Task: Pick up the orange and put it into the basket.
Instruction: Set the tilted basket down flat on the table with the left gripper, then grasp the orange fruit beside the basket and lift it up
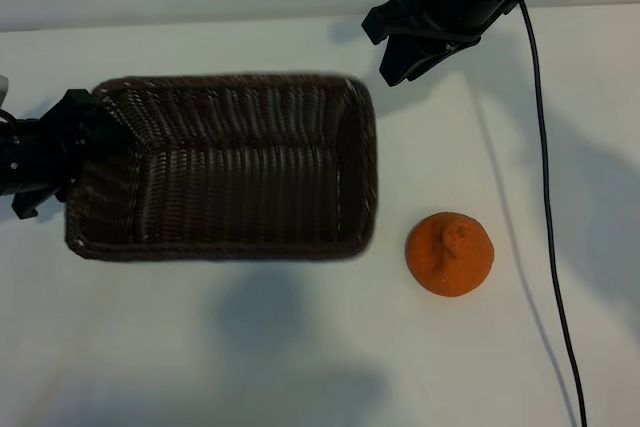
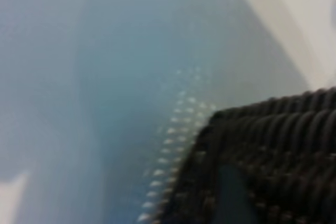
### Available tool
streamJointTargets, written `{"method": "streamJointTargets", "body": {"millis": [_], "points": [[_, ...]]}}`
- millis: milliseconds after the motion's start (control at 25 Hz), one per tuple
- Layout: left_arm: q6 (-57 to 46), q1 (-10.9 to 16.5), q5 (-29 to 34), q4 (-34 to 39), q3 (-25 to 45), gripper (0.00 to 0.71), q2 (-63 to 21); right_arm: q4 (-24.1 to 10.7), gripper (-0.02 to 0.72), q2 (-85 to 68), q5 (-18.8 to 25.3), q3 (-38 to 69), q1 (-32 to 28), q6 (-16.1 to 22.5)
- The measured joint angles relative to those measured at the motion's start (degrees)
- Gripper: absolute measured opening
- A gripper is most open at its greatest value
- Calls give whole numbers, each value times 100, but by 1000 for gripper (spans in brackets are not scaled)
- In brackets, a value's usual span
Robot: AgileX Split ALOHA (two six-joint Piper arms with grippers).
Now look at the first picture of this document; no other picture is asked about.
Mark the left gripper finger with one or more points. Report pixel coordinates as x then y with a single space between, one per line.
107 129

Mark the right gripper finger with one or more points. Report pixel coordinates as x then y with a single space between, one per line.
407 12
415 57

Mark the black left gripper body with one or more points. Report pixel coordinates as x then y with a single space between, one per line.
40 157

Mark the dark brown wicker basket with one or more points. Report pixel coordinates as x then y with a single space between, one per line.
225 172

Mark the orange fruit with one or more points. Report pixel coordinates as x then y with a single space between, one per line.
450 262

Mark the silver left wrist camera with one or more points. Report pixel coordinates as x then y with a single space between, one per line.
3 89

